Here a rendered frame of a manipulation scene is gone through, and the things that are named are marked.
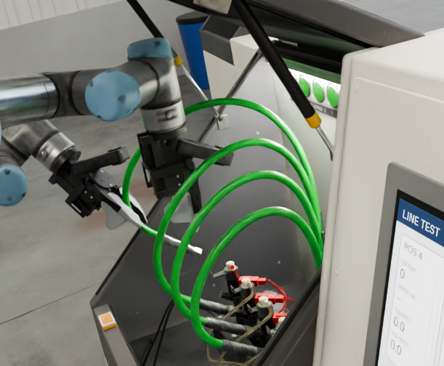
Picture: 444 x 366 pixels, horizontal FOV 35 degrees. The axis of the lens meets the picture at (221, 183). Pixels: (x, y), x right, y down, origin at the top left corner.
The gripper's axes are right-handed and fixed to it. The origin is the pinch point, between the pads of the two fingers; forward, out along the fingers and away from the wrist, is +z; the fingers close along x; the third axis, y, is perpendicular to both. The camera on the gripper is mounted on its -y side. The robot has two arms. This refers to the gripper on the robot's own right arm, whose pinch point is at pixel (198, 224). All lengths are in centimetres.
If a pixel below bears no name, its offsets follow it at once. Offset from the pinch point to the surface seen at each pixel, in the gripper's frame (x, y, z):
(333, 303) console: 39.9, -6.7, -0.4
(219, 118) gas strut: -30.2, -17.9, -9.7
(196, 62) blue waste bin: -588, -184, 90
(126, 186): -13.4, 9.4, -6.5
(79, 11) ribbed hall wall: -668, -88, 21
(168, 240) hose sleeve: -10.9, 3.8, 6.6
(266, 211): 24.7, -4.8, -9.9
